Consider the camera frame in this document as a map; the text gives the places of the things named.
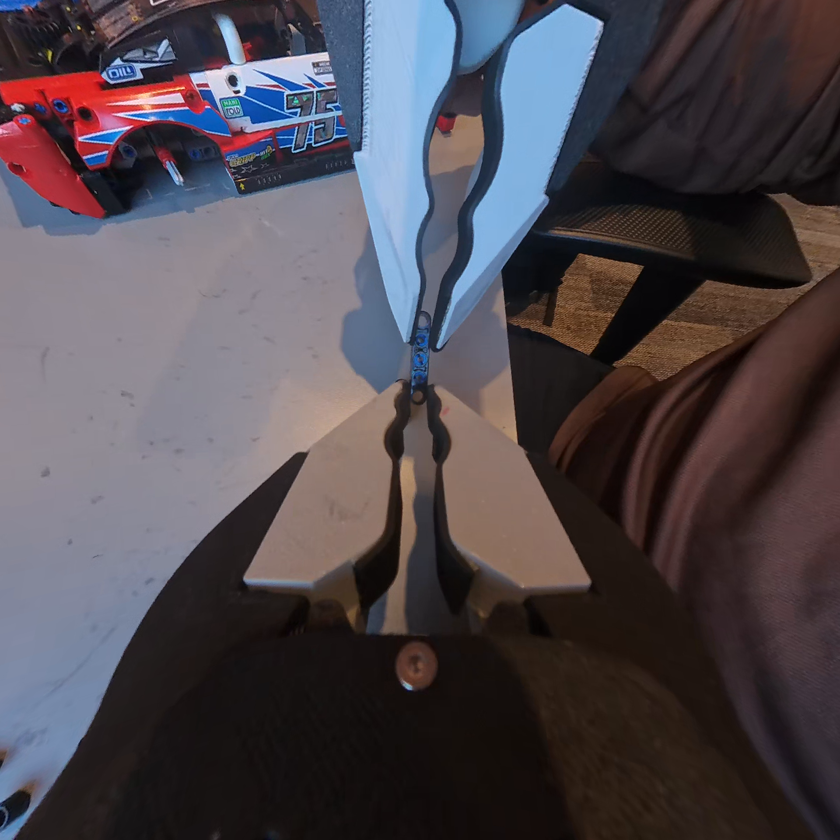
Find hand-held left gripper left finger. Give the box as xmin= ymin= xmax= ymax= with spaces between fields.
xmin=243 ymin=382 xmax=404 ymax=634

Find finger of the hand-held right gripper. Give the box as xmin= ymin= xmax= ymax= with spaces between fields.
xmin=353 ymin=0 xmax=459 ymax=344
xmin=435 ymin=2 xmax=605 ymax=350

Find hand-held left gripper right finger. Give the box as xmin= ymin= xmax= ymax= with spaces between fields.
xmin=427 ymin=384 xmax=592 ymax=623

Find long black brick beam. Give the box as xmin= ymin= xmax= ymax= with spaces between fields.
xmin=407 ymin=310 xmax=434 ymax=405

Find white desk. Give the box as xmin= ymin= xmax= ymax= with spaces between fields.
xmin=0 ymin=108 xmax=519 ymax=840

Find black mesh office chair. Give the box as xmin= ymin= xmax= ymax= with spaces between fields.
xmin=502 ymin=154 xmax=815 ymax=368

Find person's brown sweater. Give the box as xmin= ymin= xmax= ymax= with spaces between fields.
xmin=550 ymin=269 xmax=840 ymax=840

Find red white blue toy car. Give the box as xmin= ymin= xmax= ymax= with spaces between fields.
xmin=0 ymin=0 xmax=358 ymax=219

